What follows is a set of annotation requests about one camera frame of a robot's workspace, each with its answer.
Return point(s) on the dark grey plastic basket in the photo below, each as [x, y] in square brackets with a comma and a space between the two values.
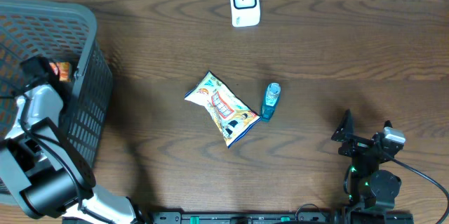
[61, 32]

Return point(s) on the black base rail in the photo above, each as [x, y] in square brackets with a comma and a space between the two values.
[313, 217]

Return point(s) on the white barcode scanner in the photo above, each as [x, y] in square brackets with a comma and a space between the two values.
[245, 13]

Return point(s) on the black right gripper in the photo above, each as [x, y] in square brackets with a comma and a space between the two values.
[357, 144]

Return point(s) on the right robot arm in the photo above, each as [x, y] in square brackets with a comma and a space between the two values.
[369, 187]

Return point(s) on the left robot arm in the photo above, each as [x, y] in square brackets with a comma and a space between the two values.
[42, 170]

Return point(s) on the yellow snack bag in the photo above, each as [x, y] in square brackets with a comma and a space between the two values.
[231, 115]

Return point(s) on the orange Kleenex tissue pack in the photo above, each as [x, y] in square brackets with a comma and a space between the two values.
[63, 70]

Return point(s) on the small teal liquid bottle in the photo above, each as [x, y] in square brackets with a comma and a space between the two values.
[270, 101]

